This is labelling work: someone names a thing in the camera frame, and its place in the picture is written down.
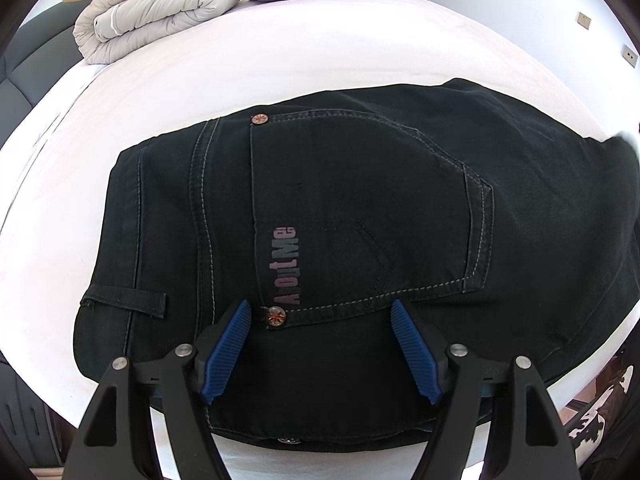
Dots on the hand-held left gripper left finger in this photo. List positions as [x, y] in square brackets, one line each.
[225, 355]

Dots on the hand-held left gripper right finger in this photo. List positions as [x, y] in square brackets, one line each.
[415, 355]

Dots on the black pants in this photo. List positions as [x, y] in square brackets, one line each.
[350, 185]

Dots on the black white patterned cloth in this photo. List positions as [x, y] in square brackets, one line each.
[600, 410]

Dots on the white bed mattress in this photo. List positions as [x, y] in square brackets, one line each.
[350, 45]

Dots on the folded beige duvet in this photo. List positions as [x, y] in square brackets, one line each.
[160, 15]

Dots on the grey padded headboard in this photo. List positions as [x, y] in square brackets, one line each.
[30, 50]

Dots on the wall socket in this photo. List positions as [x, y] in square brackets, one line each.
[584, 20]
[631, 54]

